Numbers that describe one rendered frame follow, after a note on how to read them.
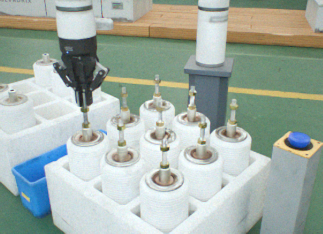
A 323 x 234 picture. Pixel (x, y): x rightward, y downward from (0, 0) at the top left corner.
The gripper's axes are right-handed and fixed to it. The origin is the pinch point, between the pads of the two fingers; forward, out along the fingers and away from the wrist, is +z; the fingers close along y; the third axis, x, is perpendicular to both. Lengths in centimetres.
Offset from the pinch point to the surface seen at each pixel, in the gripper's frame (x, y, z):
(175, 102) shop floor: 78, -9, 35
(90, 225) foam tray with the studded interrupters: -10.3, 6.0, 25.2
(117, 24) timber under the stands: 170, -91, 28
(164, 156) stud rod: -8.0, 22.6, 4.4
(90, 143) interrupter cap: -2.1, 2.0, 9.7
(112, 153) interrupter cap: -3.9, 8.7, 9.7
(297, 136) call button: 5.3, 44.5, 2.1
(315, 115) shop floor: 89, 49, 35
